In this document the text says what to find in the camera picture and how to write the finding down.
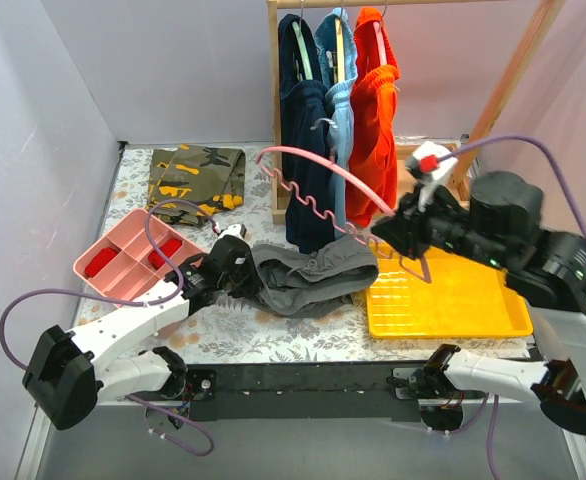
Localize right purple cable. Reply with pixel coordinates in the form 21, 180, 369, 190
437, 132, 586, 480

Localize orange shorts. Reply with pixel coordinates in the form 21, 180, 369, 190
348, 7, 400, 206

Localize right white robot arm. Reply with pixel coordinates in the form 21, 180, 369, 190
371, 171, 586, 436

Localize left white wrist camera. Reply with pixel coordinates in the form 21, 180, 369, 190
216, 223, 247, 243

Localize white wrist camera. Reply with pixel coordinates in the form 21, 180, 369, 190
216, 223, 247, 243
405, 141, 458, 213

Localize camouflage folded shorts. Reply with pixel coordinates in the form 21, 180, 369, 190
147, 144, 246, 226

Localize pink plastic hanger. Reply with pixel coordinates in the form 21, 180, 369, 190
255, 118, 433, 285

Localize light blue shorts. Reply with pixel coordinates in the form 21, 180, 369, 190
314, 8, 358, 241

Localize wooden clothes rack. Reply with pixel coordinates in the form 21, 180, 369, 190
256, 0, 564, 224

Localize red block compartment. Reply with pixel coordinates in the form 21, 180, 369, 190
84, 247, 118, 278
148, 238, 182, 270

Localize red block left compartment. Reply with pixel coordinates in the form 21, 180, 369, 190
84, 247, 118, 278

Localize floral table cloth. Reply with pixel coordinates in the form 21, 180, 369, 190
73, 146, 513, 363

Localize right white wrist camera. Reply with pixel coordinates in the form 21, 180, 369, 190
405, 141, 458, 213

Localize pink divided organizer tray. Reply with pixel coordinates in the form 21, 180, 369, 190
73, 208, 202, 301

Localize navy blue shorts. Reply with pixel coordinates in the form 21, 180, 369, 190
278, 14, 335, 254

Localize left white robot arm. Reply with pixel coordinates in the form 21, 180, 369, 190
22, 234, 261, 430

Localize grey shorts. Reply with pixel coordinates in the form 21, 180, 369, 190
247, 235, 379, 318

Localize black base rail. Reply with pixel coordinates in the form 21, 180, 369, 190
127, 362, 489, 435

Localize yellow plastic tray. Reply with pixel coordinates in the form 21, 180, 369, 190
365, 243, 533, 340

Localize red block right compartment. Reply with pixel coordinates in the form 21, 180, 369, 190
148, 238, 182, 270

